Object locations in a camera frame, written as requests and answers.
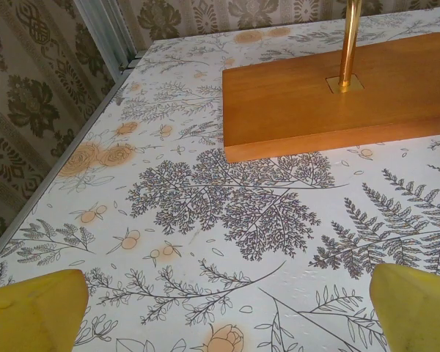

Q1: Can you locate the aluminium table edge rail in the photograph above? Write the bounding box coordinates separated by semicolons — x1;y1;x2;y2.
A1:
0;60;139;274

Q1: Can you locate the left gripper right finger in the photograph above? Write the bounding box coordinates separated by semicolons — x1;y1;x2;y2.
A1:
369;263;440;352

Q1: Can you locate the aluminium frame post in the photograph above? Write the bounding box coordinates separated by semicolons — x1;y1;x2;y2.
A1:
73;0;137;80

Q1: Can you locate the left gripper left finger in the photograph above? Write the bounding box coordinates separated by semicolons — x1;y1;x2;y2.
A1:
0;268;89;352

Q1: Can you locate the gold glass rack wooden base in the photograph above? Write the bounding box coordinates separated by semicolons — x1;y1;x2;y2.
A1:
221;0;440;164

